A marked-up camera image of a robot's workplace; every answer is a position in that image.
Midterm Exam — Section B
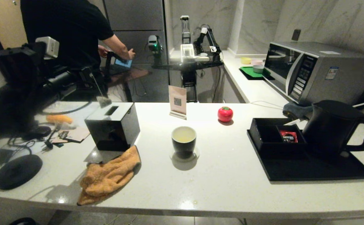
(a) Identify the grey cloth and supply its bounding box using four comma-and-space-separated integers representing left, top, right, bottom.
283, 102, 314, 121

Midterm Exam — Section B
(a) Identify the silver microwave oven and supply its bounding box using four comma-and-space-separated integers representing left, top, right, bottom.
263, 42, 364, 106

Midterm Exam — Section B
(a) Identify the black round kettle base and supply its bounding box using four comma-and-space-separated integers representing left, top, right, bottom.
0, 154, 43, 190

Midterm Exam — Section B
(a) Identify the red coffee sachet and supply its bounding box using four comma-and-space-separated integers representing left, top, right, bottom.
279, 130, 299, 143

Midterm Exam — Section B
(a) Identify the white tea bag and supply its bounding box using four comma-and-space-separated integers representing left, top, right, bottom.
90, 72, 112, 108

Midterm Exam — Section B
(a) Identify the black round base part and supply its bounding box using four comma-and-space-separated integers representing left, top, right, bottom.
10, 217, 37, 225

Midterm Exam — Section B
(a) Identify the black background robot stand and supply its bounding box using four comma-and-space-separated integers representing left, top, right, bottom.
152, 15, 225, 103

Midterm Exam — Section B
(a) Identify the black serving tray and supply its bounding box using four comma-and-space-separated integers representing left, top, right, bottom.
247, 127, 364, 182

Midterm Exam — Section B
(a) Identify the metal faucet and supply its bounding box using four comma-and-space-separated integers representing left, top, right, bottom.
193, 27, 203, 50

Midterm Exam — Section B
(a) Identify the brown tea packet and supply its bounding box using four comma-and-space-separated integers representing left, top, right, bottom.
53, 127, 90, 144

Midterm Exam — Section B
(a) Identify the green tray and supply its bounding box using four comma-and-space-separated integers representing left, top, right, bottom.
239, 66, 271, 80

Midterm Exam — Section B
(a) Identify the black tissue box white lid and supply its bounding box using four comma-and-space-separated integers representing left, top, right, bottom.
84, 102, 141, 152

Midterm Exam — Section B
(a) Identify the black mug white inside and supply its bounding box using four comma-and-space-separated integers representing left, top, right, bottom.
171, 126, 197, 159

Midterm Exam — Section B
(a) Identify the orange microfiber cloth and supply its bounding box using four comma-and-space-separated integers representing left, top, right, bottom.
77, 145, 141, 207

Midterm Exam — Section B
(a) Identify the black mouse cable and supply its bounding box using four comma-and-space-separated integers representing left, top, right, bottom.
8, 122, 55, 155

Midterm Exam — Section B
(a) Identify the white basket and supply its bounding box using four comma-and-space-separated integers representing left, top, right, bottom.
181, 43, 195, 59

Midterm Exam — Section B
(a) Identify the red tomato toy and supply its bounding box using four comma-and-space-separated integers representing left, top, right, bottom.
218, 106, 234, 123

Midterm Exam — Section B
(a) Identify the black organizer box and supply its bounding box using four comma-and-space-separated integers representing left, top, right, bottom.
250, 118, 307, 153

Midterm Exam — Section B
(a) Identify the grey refrigerator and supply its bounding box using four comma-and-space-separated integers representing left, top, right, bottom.
104, 0, 170, 102

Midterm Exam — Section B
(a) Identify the QR code sign stand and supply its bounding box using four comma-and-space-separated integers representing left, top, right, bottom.
169, 85, 188, 120

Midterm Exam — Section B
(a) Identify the black computer mouse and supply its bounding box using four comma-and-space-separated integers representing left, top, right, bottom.
23, 126, 52, 141

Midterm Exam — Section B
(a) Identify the person in black shirt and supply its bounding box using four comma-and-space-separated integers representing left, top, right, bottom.
20, 0, 136, 102

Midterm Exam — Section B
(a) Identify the yellow corn toy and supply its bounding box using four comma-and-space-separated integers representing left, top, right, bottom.
46, 113, 73, 124

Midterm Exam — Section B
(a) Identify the wooden side table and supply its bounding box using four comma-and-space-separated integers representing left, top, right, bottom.
107, 67, 149, 102

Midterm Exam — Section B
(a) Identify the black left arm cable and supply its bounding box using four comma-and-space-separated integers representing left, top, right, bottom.
41, 100, 92, 115

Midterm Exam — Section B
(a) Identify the laptop with blue screen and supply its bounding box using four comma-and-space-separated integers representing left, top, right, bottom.
113, 57, 133, 69

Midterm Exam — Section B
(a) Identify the black electric kettle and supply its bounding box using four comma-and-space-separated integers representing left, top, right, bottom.
302, 100, 364, 158

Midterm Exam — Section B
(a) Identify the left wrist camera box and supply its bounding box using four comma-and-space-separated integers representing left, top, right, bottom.
35, 37, 60, 59

